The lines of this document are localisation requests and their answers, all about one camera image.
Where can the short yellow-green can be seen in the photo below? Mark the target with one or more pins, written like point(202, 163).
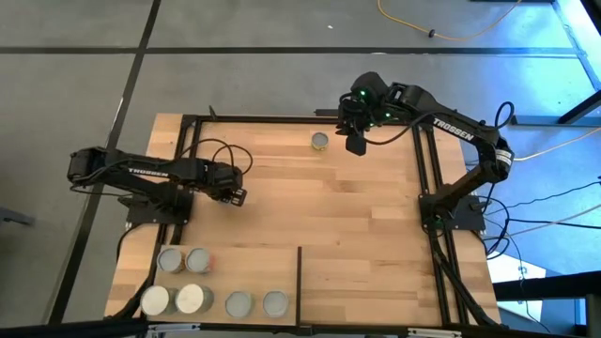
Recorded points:
point(319, 140)

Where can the tall pale label can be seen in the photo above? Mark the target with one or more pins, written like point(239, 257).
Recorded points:
point(190, 299)

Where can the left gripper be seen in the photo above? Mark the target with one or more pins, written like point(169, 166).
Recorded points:
point(223, 180)

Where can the tall blue label can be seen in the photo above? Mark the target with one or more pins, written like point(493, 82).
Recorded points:
point(155, 301)

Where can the rainbow label can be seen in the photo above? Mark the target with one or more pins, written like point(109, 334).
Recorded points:
point(275, 303)

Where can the gray floor stand foot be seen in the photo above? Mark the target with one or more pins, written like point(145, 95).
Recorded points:
point(14, 217)

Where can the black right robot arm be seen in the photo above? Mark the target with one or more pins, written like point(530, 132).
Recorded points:
point(453, 129)

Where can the red can with yellow rings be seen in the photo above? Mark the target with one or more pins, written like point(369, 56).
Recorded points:
point(199, 260)

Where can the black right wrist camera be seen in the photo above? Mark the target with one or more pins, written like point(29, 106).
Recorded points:
point(355, 145)

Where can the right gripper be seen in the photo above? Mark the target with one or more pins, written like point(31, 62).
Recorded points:
point(354, 119)

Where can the black table-level camera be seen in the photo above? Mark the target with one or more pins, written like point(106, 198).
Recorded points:
point(304, 330)

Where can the black bar device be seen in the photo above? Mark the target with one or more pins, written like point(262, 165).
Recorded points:
point(328, 113)

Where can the cream green label can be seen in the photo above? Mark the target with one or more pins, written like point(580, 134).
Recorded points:
point(238, 304)

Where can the black floor stand base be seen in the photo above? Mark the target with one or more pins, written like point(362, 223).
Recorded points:
point(540, 120)

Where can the black aluminium table frame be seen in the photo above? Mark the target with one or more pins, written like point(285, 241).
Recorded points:
point(282, 119)

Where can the black overhead rig beam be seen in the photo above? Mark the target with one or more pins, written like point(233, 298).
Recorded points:
point(554, 285)
point(352, 331)

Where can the white label plate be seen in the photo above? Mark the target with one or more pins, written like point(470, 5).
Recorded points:
point(174, 327)
point(434, 332)

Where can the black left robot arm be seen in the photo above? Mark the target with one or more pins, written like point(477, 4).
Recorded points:
point(148, 173)

